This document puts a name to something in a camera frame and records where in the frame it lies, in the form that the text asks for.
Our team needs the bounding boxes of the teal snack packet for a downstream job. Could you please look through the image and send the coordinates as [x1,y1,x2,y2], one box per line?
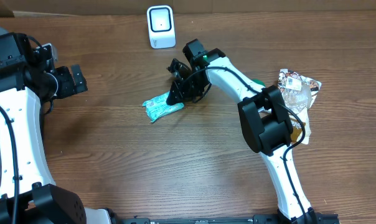
[142,92,184,123]

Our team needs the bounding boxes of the green lid jar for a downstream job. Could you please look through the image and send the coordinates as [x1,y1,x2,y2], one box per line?
[252,80,266,88]

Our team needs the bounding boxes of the beige brown food pouch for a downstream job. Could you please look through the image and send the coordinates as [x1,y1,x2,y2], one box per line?
[278,68,322,144]

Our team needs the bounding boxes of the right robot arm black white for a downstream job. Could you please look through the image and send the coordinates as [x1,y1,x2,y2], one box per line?
[166,39,317,223]

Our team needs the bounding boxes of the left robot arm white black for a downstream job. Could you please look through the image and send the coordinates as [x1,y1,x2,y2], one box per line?
[0,32,118,224]

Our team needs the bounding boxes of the white barcode scanner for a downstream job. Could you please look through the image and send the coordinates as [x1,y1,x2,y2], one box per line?
[146,5,176,49]

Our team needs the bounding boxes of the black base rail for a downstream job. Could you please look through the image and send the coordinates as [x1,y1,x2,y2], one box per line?
[106,209,340,224]

